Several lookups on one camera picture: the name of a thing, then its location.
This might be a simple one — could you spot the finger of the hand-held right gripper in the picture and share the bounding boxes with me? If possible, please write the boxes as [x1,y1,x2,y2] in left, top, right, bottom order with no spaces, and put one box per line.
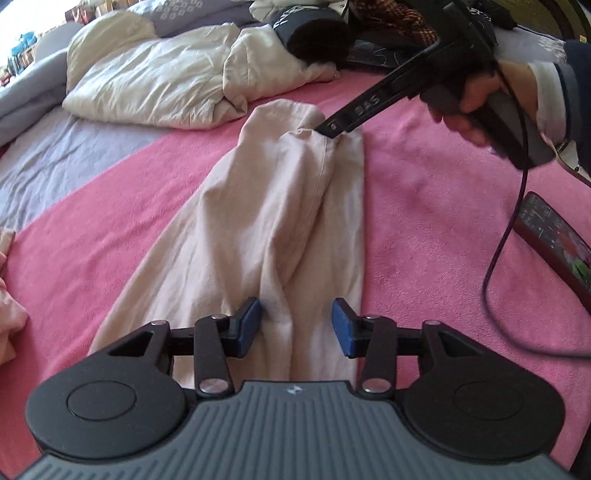
[316,44,446,139]

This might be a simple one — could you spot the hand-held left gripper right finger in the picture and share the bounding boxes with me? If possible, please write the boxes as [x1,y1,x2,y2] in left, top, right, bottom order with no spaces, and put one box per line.
[333,298,483,396]

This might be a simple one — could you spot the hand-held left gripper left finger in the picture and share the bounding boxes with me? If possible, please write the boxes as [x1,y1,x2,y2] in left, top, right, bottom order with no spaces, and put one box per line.
[107,296,263,398]

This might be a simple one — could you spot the beige pants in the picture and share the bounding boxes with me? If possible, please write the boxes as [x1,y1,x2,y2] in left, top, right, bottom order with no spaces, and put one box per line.
[88,99,368,391]

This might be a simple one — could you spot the peach pink garment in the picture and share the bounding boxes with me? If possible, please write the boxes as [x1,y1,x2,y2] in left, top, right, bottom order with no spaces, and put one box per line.
[0,228,31,363]

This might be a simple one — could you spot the person's right forearm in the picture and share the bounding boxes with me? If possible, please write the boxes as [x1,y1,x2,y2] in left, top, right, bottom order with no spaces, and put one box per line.
[508,39,591,181]

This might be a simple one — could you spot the person's right hand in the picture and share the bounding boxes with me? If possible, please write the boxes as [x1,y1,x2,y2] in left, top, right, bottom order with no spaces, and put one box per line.
[429,62,511,148]

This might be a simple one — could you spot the dark grey printed garment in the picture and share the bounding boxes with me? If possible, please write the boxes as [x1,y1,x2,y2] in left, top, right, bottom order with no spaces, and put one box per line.
[344,37,419,75]

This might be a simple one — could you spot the brown plaid garment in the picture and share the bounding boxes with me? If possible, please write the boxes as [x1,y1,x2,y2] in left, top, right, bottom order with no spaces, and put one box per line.
[348,0,439,44]

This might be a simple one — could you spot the navy fleece-lined garment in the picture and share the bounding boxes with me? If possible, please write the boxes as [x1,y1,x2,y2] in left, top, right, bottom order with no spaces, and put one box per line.
[269,7,357,64]

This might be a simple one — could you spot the dark olive object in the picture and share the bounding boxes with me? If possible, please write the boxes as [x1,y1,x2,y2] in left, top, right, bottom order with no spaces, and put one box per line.
[540,0,591,44]

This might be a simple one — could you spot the pink blanket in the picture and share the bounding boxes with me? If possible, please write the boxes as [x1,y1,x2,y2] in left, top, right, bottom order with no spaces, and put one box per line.
[0,78,591,416]

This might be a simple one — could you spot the cream duvet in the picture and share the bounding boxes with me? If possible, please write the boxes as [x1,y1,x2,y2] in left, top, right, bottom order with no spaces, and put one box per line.
[62,9,340,130]

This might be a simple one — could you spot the smartphone in dark red case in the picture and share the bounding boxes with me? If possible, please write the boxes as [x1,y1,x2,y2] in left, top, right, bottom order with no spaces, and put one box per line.
[513,191,591,317]

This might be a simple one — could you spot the lavender grey quilt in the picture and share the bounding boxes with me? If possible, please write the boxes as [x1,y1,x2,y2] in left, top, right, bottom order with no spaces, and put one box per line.
[0,0,568,232]

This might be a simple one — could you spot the blue plastic item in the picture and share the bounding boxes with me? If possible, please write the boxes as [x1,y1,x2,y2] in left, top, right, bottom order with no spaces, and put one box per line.
[7,30,38,63]

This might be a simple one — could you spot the black cable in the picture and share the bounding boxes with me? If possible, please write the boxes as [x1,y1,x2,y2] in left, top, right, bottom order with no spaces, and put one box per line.
[481,58,591,358]

